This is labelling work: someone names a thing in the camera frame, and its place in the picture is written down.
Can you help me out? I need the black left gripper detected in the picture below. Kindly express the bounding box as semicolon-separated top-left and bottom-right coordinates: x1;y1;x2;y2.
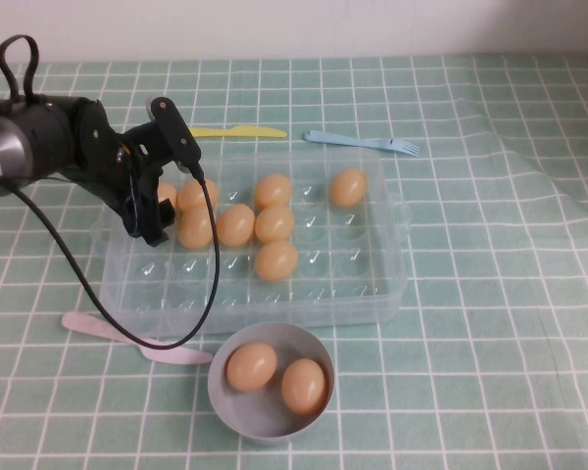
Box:
75;100;178;247

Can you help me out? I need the tan egg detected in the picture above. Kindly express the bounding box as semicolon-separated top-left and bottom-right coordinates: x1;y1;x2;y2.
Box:
328;167;368;209
252;173;294;211
217;203;257;248
224;341;279;393
177;205;217;250
155;181;179;211
280;357;328;416
177;178;221;212
253;204;296;244
253;239;299;283

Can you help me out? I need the clear plastic egg box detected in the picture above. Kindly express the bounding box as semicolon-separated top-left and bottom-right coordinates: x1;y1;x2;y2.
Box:
88;146;413;342

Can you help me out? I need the yellow plastic knife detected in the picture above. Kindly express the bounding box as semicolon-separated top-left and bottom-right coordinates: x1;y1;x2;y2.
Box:
184;125;289;140

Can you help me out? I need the pink plastic spoon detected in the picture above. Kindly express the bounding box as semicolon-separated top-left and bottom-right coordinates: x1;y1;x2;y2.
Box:
61;311;215;367

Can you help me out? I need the blue plastic fork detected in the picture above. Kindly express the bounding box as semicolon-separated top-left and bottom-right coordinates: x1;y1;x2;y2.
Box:
302;129;421;158

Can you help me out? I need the grey round bowl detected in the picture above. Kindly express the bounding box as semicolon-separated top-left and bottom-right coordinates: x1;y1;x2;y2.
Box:
207;321;336;445

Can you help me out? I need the black camera cable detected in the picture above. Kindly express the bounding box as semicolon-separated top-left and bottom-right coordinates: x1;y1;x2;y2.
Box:
0;164;221;350

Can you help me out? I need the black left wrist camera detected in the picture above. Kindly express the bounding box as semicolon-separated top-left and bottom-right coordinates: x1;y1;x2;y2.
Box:
122;96;203;173

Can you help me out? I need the black looped cable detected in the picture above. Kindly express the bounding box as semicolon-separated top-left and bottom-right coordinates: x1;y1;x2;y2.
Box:
0;33;41;107

